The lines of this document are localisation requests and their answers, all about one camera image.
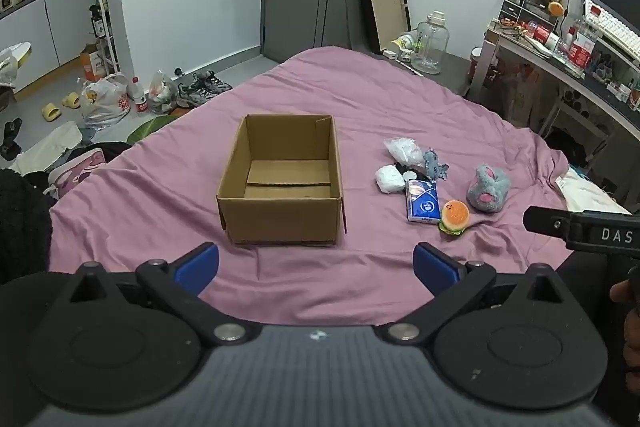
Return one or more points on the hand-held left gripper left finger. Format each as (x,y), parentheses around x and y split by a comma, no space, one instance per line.
(196,268)

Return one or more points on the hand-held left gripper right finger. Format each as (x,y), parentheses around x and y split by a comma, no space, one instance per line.
(436,268)

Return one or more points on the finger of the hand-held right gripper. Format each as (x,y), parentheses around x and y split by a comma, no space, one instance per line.
(545,219)

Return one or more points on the burger plush toy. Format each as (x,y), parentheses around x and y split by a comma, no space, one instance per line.
(454,216)

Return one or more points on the grey mouse plush toy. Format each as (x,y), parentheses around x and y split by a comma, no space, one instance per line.
(487,189)

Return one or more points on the blue tissue pack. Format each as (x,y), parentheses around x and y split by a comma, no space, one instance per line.
(421,202)

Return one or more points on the white soft packet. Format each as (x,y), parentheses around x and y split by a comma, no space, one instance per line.
(389,179)

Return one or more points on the small blue-grey plush toy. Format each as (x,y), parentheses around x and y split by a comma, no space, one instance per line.
(434,164)

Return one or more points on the brown cardboard box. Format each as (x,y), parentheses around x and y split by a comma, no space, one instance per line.
(285,187)

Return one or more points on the person's right hand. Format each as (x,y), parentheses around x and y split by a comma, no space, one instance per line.
(631,337)

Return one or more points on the white printed cloth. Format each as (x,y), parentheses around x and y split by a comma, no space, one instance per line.
(587,192)

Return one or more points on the small black object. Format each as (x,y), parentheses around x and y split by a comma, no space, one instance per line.
(409,171)

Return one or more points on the clear bag of white stuffing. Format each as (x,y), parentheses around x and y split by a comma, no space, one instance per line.
(404,151)

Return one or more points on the green printed mat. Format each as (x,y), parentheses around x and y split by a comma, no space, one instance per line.
(152,128)

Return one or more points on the pink printed cushion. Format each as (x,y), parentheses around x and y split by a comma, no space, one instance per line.
(75,174)

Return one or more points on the grey desk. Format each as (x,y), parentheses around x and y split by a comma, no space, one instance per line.
(560,62)

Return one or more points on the red jar with white lid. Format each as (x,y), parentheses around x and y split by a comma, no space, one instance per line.
(476,64)

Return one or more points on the clear plastic bag of trash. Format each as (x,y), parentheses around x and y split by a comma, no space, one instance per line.
(161,94)

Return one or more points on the black clothing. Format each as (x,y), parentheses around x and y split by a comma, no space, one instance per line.
(22,227)

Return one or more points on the red label water bottle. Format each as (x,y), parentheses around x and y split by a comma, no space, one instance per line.
(137,97)

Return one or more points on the upright red label bottle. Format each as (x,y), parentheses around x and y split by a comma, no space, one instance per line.
(582,42)

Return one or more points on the lying red label bottle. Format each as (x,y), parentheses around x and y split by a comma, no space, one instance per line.
(544,37)

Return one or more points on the white printed plastic bag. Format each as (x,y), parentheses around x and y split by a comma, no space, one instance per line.
(102,104)

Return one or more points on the white cloth bag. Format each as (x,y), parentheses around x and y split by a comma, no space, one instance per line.
(47,147)

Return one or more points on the white keyboard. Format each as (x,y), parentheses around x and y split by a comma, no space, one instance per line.
(615,27)

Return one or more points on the large clear water jug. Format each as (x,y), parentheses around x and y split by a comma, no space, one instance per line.
(430,47)

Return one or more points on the yellow slipper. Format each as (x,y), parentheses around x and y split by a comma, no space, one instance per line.
(71,100)
(51,112)

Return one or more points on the pink bed sheet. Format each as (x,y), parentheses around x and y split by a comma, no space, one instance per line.
(310,92)

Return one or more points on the orange plush ball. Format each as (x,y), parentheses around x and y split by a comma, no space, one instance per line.
(556,8)

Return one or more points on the grey drawer organizer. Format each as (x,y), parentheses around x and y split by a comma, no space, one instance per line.
(525,4)

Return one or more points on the black slipper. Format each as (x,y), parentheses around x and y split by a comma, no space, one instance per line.
(10,139)

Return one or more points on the orange cardboard carton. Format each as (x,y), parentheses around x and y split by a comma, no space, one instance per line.
(94,64)

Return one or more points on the white bottle with yellow label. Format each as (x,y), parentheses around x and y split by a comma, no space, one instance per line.
(402,42)

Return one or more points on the white storage rack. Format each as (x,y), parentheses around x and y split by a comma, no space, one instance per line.
(107,32)

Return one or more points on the black spray bottle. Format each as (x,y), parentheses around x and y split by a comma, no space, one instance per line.
(96,24)

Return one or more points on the white round table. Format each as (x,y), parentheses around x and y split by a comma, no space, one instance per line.
(15,54)

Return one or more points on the white cabinet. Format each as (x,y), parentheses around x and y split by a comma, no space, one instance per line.
(50,27)

